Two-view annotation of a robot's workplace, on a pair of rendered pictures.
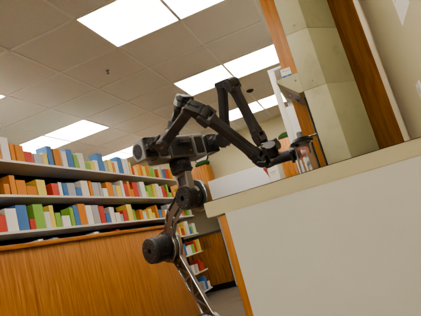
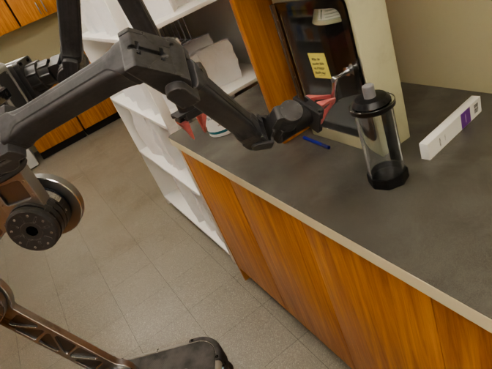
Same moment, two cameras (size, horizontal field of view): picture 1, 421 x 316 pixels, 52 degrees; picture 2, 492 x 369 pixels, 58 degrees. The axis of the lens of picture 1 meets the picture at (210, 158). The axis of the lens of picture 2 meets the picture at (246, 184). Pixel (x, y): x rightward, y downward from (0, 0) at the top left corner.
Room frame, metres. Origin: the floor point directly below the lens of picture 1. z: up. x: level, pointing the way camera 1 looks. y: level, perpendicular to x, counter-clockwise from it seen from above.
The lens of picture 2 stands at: (1.39, 0.42, 1.63)
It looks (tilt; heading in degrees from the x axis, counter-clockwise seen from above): 29 degrees down; 324
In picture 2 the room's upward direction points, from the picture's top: 23 degrees counter-clockwise
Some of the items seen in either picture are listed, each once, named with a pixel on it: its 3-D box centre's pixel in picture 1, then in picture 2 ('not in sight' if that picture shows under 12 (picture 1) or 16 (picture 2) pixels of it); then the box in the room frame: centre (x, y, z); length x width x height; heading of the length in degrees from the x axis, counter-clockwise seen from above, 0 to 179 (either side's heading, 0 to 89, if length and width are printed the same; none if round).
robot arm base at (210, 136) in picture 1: (215, 141); (42, 75); (2.75, -0.06, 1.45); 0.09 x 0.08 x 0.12; 134
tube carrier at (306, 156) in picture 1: (308, 163); (379, 140); (1.95, -0.43, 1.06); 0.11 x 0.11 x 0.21
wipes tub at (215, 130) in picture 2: not in sight; (217, 113); (2.77, -0.60, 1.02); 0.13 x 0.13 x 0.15
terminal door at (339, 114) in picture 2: (318, 138); (323, 71); (2.17, -0.56, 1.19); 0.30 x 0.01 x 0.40; 164
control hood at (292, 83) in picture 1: (293, 93); not in sight; (2.19, -0.51, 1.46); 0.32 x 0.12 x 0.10; 164
